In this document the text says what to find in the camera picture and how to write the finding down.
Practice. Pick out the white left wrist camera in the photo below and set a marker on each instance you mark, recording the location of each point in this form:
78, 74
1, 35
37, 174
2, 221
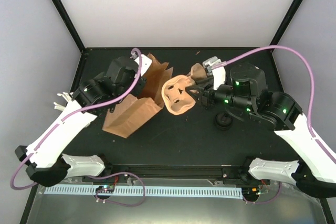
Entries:
145, 62

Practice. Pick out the white slotted cable duct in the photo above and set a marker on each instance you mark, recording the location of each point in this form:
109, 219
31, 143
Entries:
149, 191

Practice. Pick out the brown cardboard cup carrier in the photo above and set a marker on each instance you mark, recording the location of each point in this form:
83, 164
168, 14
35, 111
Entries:
173, 92

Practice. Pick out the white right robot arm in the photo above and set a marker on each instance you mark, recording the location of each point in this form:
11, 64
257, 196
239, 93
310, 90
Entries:
247, 97

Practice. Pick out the small circuit board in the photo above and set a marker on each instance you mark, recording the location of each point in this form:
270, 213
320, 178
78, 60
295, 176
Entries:
105, 189
255, 191

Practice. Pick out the brown paper bag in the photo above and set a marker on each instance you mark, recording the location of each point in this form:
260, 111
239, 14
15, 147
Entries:
133, 112

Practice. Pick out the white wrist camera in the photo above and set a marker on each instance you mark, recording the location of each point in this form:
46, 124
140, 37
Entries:
218, 74
145, 62

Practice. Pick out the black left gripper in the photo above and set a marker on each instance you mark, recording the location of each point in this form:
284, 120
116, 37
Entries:
139, 87

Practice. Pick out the left small circuit board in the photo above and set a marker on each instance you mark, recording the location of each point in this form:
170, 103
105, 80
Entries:
105, 189

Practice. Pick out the right small circuit board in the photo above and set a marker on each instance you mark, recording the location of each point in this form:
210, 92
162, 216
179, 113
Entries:
255, 191

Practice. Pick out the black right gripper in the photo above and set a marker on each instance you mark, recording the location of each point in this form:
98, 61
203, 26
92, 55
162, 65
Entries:
206, 98

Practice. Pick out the white wooden stirrers in glass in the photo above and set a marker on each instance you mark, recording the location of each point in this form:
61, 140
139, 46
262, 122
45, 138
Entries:
65, 102

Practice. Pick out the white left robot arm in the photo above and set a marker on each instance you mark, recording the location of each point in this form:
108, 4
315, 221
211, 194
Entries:
46, 163

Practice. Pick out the black frame post right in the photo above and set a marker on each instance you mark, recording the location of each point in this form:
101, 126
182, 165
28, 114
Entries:
293, 8

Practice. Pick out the black frame post left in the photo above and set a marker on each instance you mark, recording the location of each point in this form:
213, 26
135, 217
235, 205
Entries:
69, 24

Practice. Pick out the black front aluminium rail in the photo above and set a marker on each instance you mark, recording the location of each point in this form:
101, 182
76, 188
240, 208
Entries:
179, 171

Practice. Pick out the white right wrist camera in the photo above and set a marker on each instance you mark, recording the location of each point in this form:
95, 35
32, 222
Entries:
218, 74

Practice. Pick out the black frame post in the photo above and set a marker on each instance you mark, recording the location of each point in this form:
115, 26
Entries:
293, 8
69, 24

